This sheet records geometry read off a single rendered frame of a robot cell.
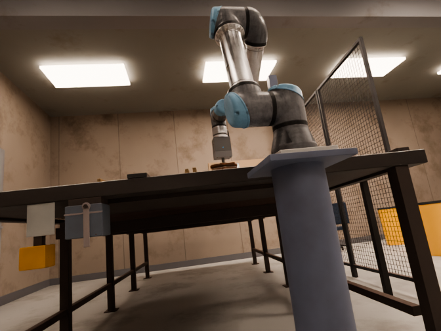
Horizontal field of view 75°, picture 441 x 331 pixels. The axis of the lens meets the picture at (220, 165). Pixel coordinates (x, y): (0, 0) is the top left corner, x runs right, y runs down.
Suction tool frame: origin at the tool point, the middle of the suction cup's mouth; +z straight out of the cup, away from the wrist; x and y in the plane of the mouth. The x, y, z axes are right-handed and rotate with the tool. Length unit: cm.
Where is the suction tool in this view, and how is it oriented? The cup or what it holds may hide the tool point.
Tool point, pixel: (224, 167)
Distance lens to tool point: 143.3
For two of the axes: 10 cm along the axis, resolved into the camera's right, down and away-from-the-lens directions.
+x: 1.9, -2.3, -9.5
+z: 1.2, 9.7, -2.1
